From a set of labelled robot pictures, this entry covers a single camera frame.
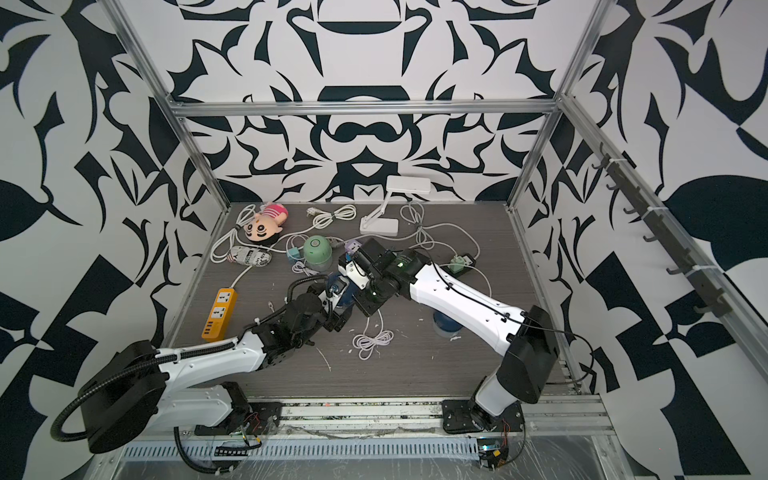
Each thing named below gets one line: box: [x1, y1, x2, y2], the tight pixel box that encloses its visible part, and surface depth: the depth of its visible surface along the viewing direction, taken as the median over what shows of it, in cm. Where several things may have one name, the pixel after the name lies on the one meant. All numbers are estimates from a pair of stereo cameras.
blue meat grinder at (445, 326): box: [432, 311, 463, 337], surface depth 85 cm
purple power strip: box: [344, 240, 362, 254], surface depth 107 cm
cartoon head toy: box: [244, 203, 288, 244], surface depth 105 cm
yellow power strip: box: [201, 288, 238, 341], surface depth 91 cm
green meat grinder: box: [303, 235, 333, 272], surface depth 97 cm
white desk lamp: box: [359, 176, 431, 237], surface depth 110 cm
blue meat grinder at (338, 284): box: [327, 272, 355, 308], surface depth 74 cm
